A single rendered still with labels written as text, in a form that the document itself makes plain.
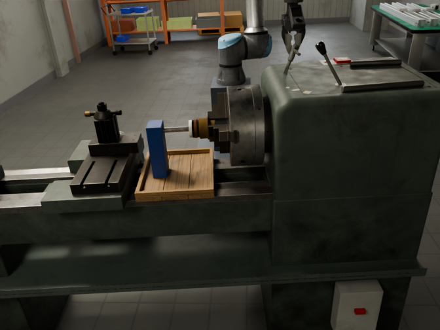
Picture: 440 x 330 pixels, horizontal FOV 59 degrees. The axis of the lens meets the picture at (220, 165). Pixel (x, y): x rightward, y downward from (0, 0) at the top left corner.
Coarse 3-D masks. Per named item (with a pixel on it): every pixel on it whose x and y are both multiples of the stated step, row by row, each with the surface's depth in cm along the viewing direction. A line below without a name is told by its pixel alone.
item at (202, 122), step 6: (192, 120) 152; (198, 120) 151; (204, 120) 151; (210, 120) 153; (192, 126) 151; (198, 126) 151; (204, 126) 150; (192, 132) 151; (198, 132) 152; (204, 132) 151; (204, 138) 154
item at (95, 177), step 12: (96, 156) 161; (108, 156) 161; (120, 156) 160; (132, 156) 168; (84, 168) 153; (96, 168) 152; (108, 168) 152; (120, 168) 151; (72, 180) 145; (84, 180) 148; (96, 180) 144; (108, 180) 148; (120, 180) 146; (72, 192) 144; (84, 192) 144; (96, 192) 144; (108, 192) 144
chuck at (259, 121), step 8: (256, 88) 145; (256, 96) 142; (256, 104) 140; (256, 112) 139; (256, 120) 139; (264, 120) 139; (256, 128) 139; (264, 128) 139; (256, 136) 140; (264, 136) 140; (256, 144) 141; (264, 144) 141; (256, 152) 143; (264, 152) 143; (256, 160) 148
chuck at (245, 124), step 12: (228, 96) 143; (240, 96) 142; (252, 96) 142; (228, 108) 148; (240, 108) 140; (252, 108) 139; (228, 120) 158; (240, 120) 139; (252, 120) 139; (240, 132) 139; (252, 132) 139; (240, 144) 141; (252, 144) 141; (240, 156) 145; (252, 156) 145
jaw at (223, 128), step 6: (210, 126) 148; (216, 126) 148; (222, 126) 147; (228, 126) 147; (210, 132) 149; (216, 132) 146; (222, 132) 141; (228, 132) 141; (234, 132) 140; (222, 138) 142; (228, 138) 142; (234, 138) 141
